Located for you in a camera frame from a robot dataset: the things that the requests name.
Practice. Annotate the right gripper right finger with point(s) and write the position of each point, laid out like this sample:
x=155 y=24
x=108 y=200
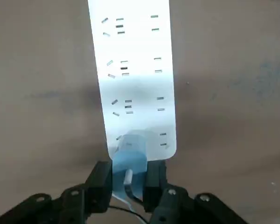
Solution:
x=154 y=177

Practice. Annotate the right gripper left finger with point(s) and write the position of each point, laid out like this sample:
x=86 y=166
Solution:
x=98 y=184

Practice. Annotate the long white power strip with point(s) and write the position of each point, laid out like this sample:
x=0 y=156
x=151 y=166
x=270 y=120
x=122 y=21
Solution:
x=135 y=81

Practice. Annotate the translucent blue phone charger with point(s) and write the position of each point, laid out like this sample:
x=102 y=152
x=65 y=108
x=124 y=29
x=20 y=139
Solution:
x=130 y=161

